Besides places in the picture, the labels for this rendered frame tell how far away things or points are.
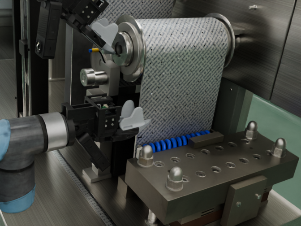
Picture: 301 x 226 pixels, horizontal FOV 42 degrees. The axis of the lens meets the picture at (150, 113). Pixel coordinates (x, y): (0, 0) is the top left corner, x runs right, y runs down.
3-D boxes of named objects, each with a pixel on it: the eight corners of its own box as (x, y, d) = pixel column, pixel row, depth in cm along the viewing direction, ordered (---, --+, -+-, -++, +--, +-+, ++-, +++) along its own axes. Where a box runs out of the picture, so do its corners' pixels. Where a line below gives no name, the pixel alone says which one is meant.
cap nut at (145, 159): (134, 160, 87) (135, 143, 85) (148, 157, 89) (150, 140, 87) (142, 169, 84) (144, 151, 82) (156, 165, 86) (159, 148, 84)
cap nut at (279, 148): (267, 151, 98) (271, 136, 96) (277, 148, 100) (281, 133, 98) (278, 159, 95) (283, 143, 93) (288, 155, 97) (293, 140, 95)
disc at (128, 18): (109, 69, 95) (113, 7, 89) (110, 69, 96) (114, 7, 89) (140, 92, 85) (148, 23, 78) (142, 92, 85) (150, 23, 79)
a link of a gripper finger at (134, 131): (142, 130, 85) (105, 137, 81) (141, 136, 86) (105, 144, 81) (131, 120, 89) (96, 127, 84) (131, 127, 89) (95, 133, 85)
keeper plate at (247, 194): (219, 223, 89) (229, 184, 85) (250, 211, 95) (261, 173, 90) (227, 231, 88) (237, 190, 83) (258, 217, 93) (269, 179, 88)
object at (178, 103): (133, 149, 93) (142, 76, 85) (208, 132, 106) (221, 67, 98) (135, 150, 93) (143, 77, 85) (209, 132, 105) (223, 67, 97)
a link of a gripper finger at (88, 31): (109, 44, 80) (78, 17, 75) (104, 50, 80) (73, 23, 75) (100, 38, 84) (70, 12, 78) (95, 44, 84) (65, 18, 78)
